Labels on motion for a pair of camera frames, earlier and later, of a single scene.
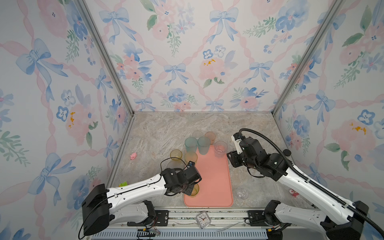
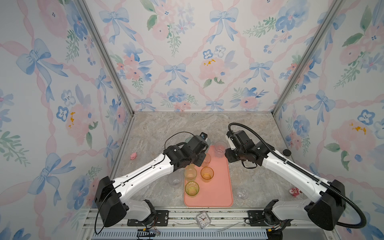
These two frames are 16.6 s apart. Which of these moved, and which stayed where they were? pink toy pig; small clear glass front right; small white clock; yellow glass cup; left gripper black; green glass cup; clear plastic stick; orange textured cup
Moved: yellow glass cup; orange textured cup; left gripper black
Stayed: green glass cup; small white clock; small clear glass front right; pink toy pig; clear plastic stick
